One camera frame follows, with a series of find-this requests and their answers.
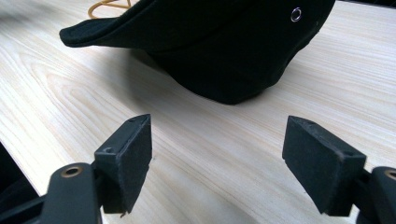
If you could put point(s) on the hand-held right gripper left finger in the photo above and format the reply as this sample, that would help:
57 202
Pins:
124 165

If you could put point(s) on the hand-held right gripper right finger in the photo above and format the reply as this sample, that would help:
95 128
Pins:
320 165

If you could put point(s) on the black baseball cap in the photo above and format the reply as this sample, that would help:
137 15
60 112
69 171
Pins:
224 46

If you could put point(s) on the tan wooden hanger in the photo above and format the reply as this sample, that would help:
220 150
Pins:
102 6

